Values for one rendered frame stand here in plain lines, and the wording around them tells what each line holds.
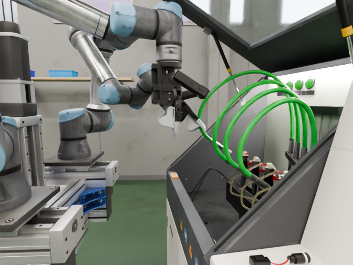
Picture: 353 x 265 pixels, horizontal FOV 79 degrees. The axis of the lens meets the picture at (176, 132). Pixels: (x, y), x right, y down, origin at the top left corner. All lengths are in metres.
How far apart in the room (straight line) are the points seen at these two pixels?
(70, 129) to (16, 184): 0.46
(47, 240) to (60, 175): 0.54
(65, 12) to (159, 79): 0.30
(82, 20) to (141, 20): 0.18
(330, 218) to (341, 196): 0.05
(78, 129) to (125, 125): 2.52
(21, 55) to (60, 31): 3.06
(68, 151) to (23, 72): 0.38
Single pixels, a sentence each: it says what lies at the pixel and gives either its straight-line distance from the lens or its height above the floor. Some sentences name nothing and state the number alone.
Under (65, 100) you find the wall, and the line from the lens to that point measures 3.85.
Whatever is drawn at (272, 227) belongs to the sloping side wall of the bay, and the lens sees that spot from 0.57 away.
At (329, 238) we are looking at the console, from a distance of 0.58.
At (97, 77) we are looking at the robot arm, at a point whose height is 1.40.
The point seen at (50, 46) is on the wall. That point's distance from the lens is 4.01.
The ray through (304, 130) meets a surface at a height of 1.22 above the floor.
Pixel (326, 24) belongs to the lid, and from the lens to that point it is 0.86.
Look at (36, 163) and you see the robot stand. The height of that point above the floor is 1.06.
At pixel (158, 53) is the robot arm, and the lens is 0.63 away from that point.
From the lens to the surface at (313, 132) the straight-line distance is 0.70.
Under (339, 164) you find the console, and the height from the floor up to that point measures 1.18.
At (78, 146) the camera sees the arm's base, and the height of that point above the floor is 1.10.
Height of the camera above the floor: 1.31
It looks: 8 degrees down
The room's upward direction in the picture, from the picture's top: straight up
